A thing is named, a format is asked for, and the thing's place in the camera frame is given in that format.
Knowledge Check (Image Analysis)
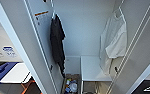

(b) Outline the white wardrobe door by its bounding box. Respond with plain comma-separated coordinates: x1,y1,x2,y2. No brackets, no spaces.
105,0,150,94
0,0,64,94

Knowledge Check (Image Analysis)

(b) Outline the wicker storage basket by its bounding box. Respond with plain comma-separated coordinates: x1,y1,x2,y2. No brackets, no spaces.
61,73,82,94

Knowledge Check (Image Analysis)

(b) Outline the white inner cabinet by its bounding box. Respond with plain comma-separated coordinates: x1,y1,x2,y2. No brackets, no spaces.
80,55,113,94

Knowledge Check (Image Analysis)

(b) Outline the white plastic bag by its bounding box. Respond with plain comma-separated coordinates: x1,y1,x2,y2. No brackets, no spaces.
69,82,79,93

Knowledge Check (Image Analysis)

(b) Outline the black hanging garment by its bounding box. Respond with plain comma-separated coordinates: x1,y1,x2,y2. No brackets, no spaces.
49,13,67,78

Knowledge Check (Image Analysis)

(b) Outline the white hanger of black garment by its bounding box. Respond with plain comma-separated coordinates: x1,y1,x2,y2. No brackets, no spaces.
50,0,58,22

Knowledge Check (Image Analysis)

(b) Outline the blue and white wall sticker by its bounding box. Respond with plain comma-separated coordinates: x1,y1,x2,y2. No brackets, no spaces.
2,45,16,59

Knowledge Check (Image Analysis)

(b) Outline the white hanger of shirt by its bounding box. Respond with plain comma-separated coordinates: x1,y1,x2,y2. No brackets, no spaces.
112,0,126,22

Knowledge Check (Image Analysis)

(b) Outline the small black hook on door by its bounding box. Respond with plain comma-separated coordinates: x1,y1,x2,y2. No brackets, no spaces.
49,64,54,72
114,66,120,73

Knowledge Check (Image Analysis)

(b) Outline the white board with black edge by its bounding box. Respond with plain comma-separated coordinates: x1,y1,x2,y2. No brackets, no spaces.
0,62,32,85

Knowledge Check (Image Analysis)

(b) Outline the white wardrobe carcass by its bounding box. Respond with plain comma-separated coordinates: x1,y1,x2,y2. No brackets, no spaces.
47,0,139,94

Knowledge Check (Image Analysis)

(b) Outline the orange and white door label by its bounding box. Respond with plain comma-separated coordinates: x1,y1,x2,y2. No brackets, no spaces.
34,10,50,26

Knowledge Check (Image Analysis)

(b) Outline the white hanging shirt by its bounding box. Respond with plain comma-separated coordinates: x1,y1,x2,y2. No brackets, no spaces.
98,13,129,76

